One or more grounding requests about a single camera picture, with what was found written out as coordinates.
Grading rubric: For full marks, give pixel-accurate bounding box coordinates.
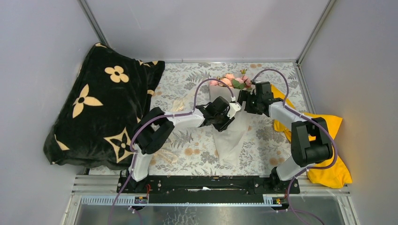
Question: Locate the floral tablecloth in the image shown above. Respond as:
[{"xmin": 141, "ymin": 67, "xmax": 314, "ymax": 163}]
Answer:
[{"xmin": 149, "ymin": 62, "xmax": 307, "ymax": 175}]

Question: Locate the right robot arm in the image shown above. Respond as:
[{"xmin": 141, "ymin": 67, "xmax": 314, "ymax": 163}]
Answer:
[{"xmin": 238, "ymin": 82, "xmax": 334, "ymax": 193}]

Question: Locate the yellow cloth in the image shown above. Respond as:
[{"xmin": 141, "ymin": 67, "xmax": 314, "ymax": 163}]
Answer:
[{"xmin": 269, "ymin": 84, "xmax": 353, "ymax": 189}]

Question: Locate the white wrapping paper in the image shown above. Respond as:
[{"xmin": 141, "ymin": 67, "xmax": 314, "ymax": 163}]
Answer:
[{"xmin": 213, "ymin": 103, "xmax": 249, "ymax": 166}]

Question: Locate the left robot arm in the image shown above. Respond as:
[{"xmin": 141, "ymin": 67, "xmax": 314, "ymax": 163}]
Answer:
[{"xmin": 127, "ymin": 96, "xmax": 242, "ymax": 193}]

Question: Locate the black flower-pattern blanket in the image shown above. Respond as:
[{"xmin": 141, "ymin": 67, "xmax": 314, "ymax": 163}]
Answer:
[{"xmin": 43, "ymin": 43, "xmax": 165, "ymax": 170}]

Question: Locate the pink fake flower bouquet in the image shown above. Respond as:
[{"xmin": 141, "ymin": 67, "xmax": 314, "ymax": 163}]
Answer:
[{"xmin": 209, "ymin": 69, "xmax": 252, "ymax": 90}]

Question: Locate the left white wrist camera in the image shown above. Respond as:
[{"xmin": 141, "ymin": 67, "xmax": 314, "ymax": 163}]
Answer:
[{"xmin": 227, "ymin": 102, "xmax": 242, "ymax": 119}]

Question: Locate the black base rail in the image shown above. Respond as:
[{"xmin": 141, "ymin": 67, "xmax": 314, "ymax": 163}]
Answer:
[{"xmin": 116, "ymin": 175, "xmax": 300, "ymax": 204}]

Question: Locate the cream ribbon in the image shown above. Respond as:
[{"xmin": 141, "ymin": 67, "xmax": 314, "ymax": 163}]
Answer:
[{"xmin": 150, "ymin": 96, "xmax": 190, "ymax": 165}]

